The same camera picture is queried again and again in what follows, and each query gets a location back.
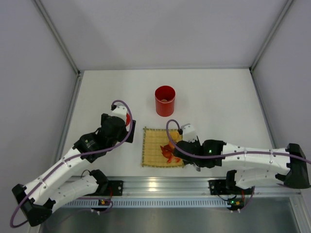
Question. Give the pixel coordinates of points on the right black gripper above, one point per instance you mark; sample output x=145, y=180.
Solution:
x=182, y=152

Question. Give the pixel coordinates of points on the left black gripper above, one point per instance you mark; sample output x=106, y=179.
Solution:
x=131, y=131

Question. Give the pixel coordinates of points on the round cracker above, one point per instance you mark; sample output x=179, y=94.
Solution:
x=175, y=136

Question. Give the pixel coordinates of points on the red strawberry slice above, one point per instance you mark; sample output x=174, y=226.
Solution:
x=167, y=151

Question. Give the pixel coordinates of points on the metal tongs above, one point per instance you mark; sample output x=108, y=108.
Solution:
x=195, y=166

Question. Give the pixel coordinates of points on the red bacon slice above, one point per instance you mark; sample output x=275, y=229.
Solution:
x=173, y=159

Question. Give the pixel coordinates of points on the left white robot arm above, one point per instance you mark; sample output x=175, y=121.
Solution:
x=39, y=199

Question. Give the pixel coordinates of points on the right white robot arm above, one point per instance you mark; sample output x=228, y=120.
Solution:
x=248, y=167

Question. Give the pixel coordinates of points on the bamboo tray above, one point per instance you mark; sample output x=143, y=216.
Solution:
x=151, y=151

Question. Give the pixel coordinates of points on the red cylindrical container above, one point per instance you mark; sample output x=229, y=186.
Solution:
x=164, y=92

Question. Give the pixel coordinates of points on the red lid with handle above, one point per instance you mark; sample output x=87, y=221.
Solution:
x=127, y=119

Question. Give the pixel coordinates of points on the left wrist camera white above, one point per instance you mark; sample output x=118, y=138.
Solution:
x=119, y=111

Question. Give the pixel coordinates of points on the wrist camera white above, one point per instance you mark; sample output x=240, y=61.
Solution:
x=189, y=133
x=119, y=111

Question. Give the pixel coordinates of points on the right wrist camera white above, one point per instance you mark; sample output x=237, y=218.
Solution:
x=189, y=133

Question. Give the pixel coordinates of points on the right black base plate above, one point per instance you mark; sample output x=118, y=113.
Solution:
x=222, y=187

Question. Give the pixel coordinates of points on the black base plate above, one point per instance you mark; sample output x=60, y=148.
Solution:
x=114, y=188
x=222, y=187

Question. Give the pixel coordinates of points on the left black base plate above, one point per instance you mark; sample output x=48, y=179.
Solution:
x=114, y=188

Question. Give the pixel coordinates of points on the aluminium mounting rail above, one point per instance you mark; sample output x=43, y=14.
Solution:
x=167, y=187

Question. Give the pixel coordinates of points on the left aluminium frame post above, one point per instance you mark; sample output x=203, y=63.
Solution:
x=77, y=73

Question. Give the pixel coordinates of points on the aluminium frame post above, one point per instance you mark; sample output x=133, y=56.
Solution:
x=77, y=73
x=280, y=17

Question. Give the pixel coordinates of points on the slotted cable duct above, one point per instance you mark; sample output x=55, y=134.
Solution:
x=151, y=203

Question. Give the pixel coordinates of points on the right aluminium frame post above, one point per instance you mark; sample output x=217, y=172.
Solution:
x=280, y=17

